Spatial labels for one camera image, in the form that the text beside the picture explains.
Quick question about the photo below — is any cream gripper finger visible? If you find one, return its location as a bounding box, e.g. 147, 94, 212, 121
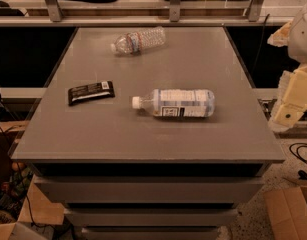
268, 64, 307, 133
267, 22, 292, 47

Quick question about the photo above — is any black snack bar wrapper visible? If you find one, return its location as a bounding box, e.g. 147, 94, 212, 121
68, 81, 115, 106

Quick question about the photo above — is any metal shelf frame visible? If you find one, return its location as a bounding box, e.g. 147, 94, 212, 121
0, 0, 307, 27

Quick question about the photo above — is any cardboard box right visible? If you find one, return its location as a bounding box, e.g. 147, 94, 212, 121
264, 180, 307, 240

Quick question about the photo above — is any clear crinkled water bottle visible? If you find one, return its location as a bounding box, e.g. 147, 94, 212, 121
111, 26, 166, 55

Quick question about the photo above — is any black cable on floor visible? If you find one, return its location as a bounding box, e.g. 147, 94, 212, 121
288, 142, 307, 168

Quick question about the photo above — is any grey drawer cabinet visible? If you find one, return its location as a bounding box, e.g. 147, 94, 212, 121
13, 27, 284, 240

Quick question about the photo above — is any blue labelled plastic bottle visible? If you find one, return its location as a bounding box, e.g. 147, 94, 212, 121
132, 89, 215, 118

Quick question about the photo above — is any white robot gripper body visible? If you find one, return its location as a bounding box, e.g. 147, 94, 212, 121
288, 3, 307, 64

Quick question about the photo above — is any cardboard box left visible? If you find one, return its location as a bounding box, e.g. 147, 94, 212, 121
0, 121, 64, 240

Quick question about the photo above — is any cardboard box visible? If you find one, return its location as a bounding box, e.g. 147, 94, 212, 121
0, 121, 64, 240
264, 180, 307, 240

